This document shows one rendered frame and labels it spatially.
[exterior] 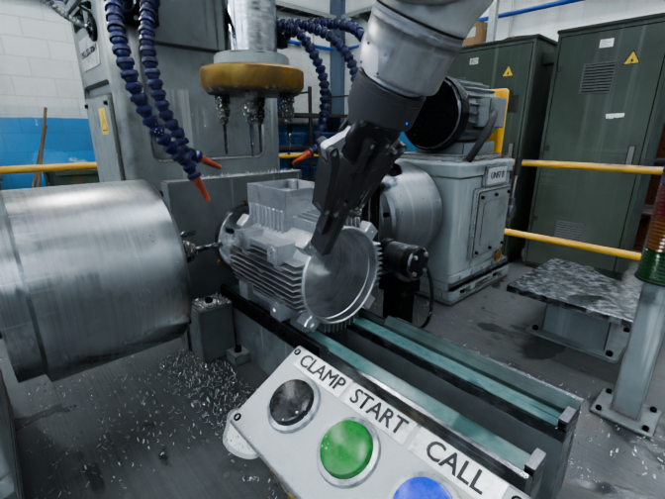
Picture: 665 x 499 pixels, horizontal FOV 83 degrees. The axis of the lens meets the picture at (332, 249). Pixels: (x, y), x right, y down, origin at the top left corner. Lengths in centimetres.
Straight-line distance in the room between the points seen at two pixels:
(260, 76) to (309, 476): 56
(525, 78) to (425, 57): 339
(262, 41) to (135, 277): 43
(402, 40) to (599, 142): 323
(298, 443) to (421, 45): 32
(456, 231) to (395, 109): 62
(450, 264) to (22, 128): 523
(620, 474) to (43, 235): 77
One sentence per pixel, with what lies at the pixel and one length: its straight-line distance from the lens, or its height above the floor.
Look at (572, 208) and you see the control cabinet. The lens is 363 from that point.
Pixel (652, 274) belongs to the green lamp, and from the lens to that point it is 69.
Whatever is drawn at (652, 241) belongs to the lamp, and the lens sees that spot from 68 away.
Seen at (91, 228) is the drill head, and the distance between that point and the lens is 52.
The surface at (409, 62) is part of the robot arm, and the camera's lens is 38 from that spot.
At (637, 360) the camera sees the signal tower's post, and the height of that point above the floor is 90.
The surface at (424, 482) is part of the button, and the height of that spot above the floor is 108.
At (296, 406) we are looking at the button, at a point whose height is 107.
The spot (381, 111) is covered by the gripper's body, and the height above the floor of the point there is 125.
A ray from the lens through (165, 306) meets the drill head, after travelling 54.
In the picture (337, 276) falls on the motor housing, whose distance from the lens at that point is 71.
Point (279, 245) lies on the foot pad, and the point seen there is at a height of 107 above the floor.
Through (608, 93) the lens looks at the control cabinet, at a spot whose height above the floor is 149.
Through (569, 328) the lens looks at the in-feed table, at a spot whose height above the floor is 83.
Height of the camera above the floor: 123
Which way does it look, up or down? 17 degrees down
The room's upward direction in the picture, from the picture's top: straight up
